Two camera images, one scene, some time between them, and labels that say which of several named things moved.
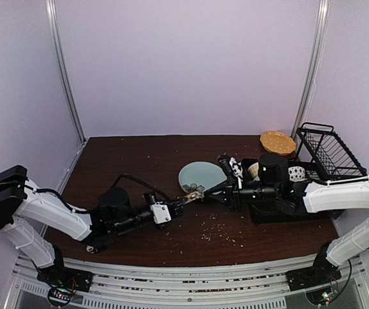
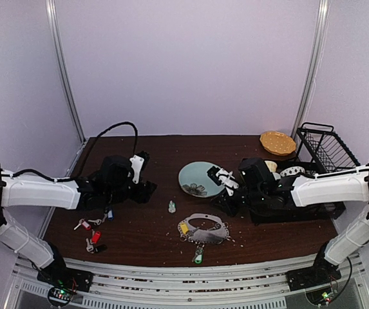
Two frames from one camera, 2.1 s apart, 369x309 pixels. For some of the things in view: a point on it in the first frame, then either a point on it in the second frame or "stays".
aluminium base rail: [146, 286] stays
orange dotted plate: [278, 143] stays
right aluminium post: [314, 65] stays
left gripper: [173, 206] to [144, 192]
